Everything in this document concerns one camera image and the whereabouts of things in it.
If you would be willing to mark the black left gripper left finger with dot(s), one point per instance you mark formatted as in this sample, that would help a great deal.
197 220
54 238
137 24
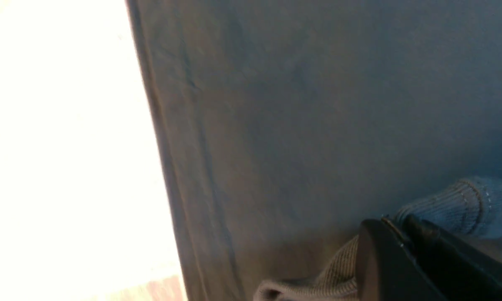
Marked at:
385 270

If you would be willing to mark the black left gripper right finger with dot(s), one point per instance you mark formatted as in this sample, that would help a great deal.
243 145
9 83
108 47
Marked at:
454 268

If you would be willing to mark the gray long-sleeve top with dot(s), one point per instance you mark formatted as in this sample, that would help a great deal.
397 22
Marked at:
282 124

